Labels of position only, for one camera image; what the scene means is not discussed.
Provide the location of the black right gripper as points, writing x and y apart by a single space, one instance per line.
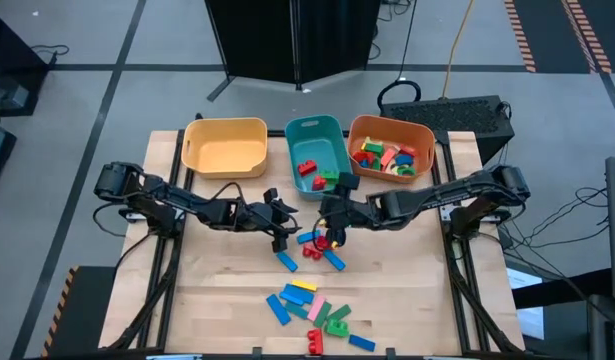
349 212

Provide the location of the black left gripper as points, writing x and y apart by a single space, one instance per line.
259 217

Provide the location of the blue rectangular wooden block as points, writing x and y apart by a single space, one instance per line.
334 260
361 342
287 261
308 236

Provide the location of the green plastic stud brick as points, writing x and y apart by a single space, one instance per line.
329 176
337 328

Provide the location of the red two-stud plastic brick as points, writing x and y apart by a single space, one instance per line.
315 341
307 167

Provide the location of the green rectangular wooden block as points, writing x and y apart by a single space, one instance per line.
376 164
373 148

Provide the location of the yellow rectangular wooden block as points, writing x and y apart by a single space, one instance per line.
304 285

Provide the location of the wide blue wooden block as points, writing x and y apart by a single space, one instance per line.
298 295

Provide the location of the orange-red long wooden block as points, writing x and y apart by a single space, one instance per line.
387 157

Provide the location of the green arch block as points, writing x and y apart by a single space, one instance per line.
406 171

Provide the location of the small blue block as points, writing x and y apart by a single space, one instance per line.
403 160

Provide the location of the long blue wooden block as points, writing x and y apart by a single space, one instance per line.
278 309

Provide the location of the pink wooden block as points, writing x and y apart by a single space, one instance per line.
316 307

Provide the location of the teal wooden block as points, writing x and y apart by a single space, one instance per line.
297 311

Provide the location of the small red ribbed block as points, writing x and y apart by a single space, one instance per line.
408 150

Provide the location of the green long wooden block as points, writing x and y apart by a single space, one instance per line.
339 313

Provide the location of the dark green long block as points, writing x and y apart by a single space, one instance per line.
323 316

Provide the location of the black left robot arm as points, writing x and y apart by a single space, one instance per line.
187 200

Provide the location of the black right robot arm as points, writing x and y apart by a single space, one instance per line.
437 197

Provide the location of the teal plastic bin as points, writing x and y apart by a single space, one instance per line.
312 150

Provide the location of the yellow plastic bin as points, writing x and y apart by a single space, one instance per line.
224 147

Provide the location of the orange plastic bin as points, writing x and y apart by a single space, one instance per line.
422 131

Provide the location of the black computer case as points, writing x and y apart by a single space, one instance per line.
447 117

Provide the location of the black partition panel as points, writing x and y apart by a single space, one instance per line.
337 40
252 40

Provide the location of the white paper sheet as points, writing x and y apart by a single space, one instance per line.
529 300

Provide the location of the black striped floor mat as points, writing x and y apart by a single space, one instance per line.
87 310

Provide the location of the black cabinet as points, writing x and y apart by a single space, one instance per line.
12 60

